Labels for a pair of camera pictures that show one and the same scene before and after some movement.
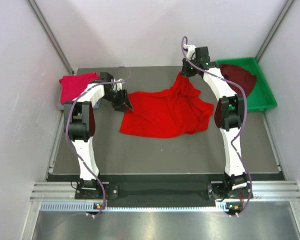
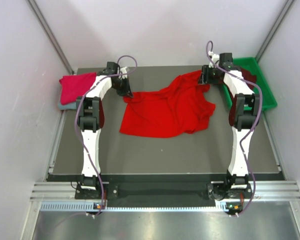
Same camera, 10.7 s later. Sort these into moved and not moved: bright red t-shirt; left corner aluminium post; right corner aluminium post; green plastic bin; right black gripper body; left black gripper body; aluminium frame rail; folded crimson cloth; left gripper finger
Moved: bright red t-shirt; left gripper finger; right black gripper body; left black gripper body
Not moved: left corner aluminium post; folded crimson cloth; green plastic bin; aluminium frame rail; right corner aluminium post
